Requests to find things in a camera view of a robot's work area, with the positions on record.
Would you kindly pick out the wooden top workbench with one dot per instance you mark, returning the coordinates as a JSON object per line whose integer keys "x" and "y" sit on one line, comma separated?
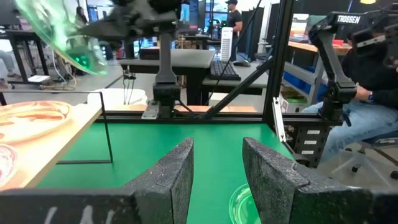
{"x": 311, "y": 48}

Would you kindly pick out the white flat box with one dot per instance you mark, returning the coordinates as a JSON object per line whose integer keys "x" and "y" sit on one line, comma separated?
{"x": 38, "y": 79}

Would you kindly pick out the small black desktop box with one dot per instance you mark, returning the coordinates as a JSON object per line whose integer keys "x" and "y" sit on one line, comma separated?
{"x": 149, "y": 53}

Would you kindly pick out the grey computer desk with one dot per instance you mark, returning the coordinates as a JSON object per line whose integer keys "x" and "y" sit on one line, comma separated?
{"x": 186, "y": 59}

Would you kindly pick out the blue storage bin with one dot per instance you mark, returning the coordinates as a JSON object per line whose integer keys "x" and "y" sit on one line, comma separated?
{"x": 298, "y": 79}

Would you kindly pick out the office chair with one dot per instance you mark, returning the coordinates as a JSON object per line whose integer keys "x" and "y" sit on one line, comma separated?
{"x": 363, "y": 155}

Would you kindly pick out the transparent green plate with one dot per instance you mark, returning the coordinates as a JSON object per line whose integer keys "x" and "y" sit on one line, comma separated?
{"x": 46, "y": 28}
{"x": 241, "y": 208}

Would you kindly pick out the silver metal bracket strip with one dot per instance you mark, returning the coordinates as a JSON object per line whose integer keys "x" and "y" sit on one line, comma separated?
{"x": 279, "y": 121}

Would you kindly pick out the computer mouse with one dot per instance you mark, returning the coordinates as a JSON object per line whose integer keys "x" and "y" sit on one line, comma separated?
{"x": 242, "y": 63}

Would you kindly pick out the brown cardboard sheet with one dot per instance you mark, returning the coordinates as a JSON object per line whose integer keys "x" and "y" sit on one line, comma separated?
{"x": 236, "y": 109}

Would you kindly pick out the black keyboard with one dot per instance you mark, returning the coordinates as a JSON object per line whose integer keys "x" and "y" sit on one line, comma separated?
{"x": 224, "y": 71}

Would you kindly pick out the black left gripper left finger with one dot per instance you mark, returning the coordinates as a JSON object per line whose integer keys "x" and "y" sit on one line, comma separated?
{"x": 124, "y": 205}

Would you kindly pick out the black work table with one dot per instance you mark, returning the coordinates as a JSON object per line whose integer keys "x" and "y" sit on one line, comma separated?
{"x": 21, "y": 34}

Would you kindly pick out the white tower air purifier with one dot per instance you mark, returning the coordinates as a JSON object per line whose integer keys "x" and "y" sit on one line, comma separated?
{"x": 226, "y": 43}

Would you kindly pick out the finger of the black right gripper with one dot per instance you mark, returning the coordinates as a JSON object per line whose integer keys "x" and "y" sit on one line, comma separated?
{"x": 105, "y": 32}

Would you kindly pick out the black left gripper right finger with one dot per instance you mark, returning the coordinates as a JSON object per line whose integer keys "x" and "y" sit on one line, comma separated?
{"x": 295, "y": 202}

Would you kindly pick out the person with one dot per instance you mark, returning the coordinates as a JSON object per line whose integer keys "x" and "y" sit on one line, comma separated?
{"x": 367, "y": 118}
{"x": 234, "y": 25}
{"x": 81, "y": 17}

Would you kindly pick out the black aluminium rig frame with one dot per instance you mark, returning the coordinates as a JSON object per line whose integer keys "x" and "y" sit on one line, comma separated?
{"x": 276, "y": 62}

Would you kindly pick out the black electronics box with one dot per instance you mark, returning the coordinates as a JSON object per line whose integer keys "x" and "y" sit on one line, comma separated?
{"x": 306, "y": 146}

